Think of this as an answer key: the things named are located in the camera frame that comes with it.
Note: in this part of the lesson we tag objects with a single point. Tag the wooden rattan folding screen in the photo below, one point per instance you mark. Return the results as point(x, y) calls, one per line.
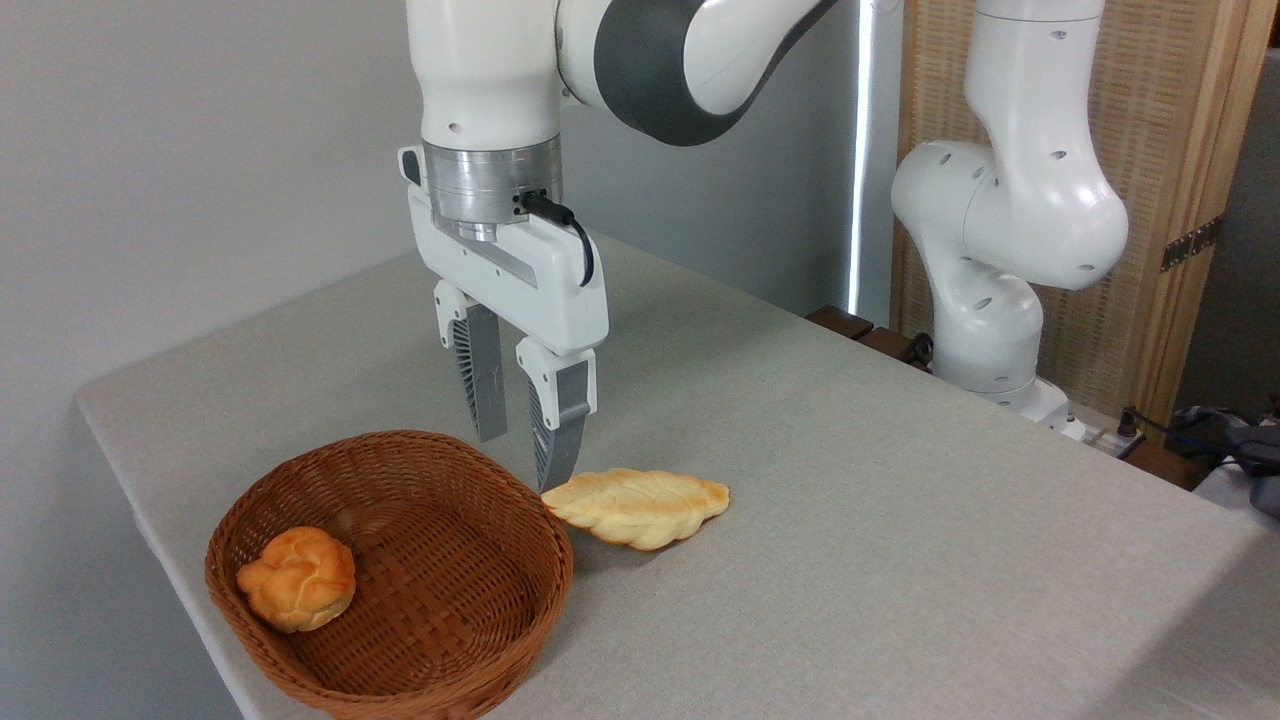
point(1160, 120)

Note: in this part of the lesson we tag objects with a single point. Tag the white power strip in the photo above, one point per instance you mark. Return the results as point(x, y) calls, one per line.
point(1105, 438)

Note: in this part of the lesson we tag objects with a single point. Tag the round golden bread roll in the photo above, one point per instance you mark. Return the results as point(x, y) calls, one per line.
point(298, 580)

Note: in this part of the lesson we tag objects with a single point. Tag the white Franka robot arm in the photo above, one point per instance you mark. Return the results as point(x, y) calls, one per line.
point(1010, 210)

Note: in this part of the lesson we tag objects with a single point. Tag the metal screen hinge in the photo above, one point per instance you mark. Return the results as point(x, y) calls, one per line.
point(1190, 244)

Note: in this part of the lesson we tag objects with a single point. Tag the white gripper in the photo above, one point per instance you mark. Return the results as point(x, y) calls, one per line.
point(540, 285)

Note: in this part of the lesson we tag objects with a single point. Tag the grey bundled device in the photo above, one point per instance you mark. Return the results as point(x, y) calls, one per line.
point(1262, 465)

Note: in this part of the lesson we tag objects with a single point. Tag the grey tablecloth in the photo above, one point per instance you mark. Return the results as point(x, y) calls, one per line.
point(880, 520)

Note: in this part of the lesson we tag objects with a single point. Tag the brown wicker basket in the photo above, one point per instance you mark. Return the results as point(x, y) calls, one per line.
point(450, 600)

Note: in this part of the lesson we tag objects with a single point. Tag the dark brown wooden block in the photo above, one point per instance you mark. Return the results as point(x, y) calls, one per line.
point(840, 322)
point(885, 344)

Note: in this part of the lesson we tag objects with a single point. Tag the long braided bread loaf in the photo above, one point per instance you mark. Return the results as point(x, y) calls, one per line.
point(640, 508)

